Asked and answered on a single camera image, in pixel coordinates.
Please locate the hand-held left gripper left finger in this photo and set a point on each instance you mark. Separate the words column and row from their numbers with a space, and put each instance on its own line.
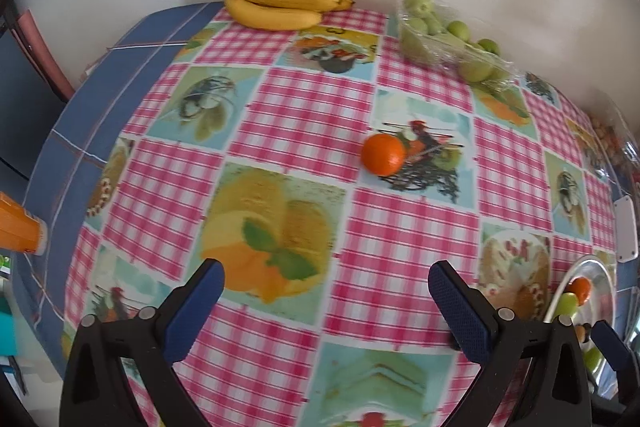
column 195, row 307

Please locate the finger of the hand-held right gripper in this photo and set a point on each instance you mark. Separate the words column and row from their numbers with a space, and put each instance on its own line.
column 612, row 347

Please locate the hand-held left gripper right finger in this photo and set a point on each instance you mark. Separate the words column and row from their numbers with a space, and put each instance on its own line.
column 465, row 314

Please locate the green mango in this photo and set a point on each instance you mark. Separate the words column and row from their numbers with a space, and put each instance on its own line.
column 567, row 304
column 593, row 358

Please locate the oval metal tray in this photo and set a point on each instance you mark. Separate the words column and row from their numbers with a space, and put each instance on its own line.
column 602, row 287

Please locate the large orange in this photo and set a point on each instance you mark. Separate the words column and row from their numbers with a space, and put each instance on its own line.
column 581, row 289

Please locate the small tangerine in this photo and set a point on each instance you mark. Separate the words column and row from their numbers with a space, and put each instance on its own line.
column 382, row 153

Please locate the teal box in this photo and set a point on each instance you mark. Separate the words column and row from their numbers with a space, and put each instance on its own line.
column 7, row 334

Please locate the clear bag of fruit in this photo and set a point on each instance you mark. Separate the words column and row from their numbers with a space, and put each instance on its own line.
column 607, row 139

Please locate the pink checkered picture tablecloth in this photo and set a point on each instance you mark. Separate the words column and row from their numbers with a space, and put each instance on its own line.
column 310, row 107

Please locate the blue tablecloth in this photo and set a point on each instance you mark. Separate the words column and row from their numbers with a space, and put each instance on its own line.
column 100, row 92

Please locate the wrapped pack of green jujubes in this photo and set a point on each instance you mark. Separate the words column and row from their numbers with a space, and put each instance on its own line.
column 445, row 42

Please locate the red chair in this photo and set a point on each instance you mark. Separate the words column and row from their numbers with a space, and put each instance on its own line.
column 37, row 52

